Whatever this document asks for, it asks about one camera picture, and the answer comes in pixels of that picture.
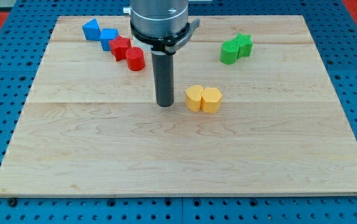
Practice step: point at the blue cube block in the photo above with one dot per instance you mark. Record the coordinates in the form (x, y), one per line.
(105, 36)

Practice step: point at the red cylinder block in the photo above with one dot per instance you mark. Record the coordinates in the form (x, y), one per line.
(135, 59)

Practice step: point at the blue triangle block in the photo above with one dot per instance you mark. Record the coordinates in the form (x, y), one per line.
(91, 30)

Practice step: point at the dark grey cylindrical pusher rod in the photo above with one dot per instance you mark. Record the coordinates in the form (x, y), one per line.
(164, 79)

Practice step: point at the black clamp ring mount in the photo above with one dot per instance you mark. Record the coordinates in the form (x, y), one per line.
(166, 45)

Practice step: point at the yellow hexagon block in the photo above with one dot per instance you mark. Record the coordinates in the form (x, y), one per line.
(211, 100)

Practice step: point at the green cylinder block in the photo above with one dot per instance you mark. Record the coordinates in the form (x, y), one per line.
(229, 52)

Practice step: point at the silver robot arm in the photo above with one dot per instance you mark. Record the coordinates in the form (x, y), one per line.
(163, 27)

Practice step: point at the light wooden board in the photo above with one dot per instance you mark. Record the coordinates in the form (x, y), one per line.
(90, 127)

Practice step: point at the yellow heart block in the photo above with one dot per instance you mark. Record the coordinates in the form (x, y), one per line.
(193, 97)

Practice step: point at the green star block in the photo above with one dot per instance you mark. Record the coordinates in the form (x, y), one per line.
(245, 44)

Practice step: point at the red star block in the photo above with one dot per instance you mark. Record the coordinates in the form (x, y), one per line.
(119, 46)

